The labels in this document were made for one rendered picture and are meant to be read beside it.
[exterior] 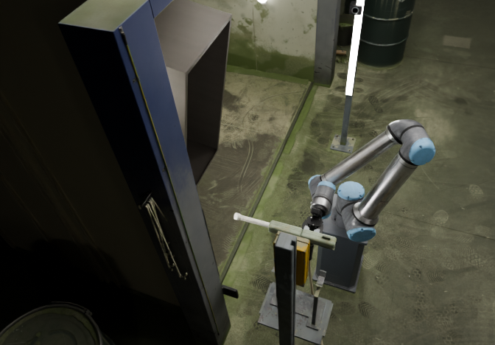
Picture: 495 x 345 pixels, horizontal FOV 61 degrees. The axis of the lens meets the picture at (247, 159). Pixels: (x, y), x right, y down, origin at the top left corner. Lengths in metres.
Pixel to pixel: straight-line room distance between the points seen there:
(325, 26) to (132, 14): 3.20
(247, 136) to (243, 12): 1.27
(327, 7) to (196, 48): 2.13
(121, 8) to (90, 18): 0.09
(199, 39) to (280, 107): 2.13
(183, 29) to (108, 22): 1.22
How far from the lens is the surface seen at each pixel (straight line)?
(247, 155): 3.85
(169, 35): 2.36
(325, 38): 4.34
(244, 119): 4.22
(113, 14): 1.25
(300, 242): 1.49
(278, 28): 4.44
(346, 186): 2.50
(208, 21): 2.48
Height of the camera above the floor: 2.82
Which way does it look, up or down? 47 degrees down
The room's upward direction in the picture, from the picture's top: 6 degrees counter-clockwise
